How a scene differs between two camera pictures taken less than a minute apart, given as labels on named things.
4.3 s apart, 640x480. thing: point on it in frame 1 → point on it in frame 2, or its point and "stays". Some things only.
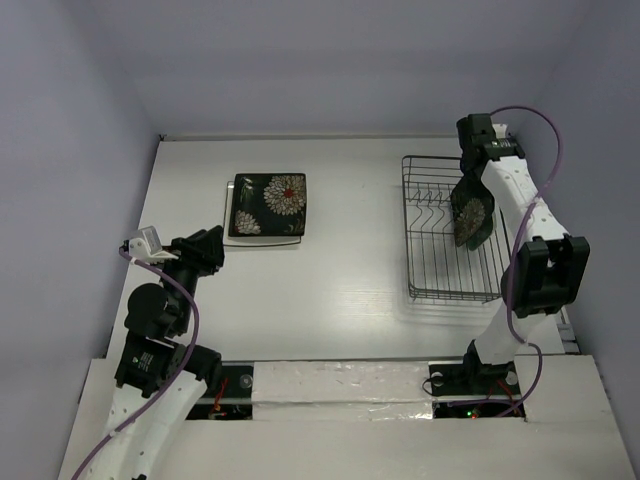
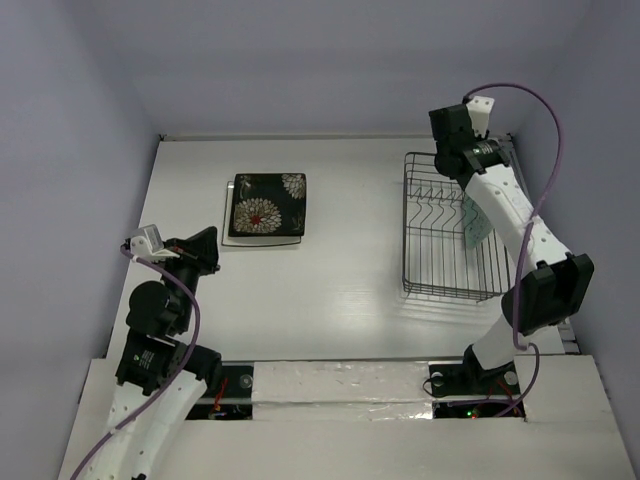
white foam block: [341, 390] stays
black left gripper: [203, 248] stays
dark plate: [472, 211] → [268, 205]
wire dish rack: [437, 268] stays
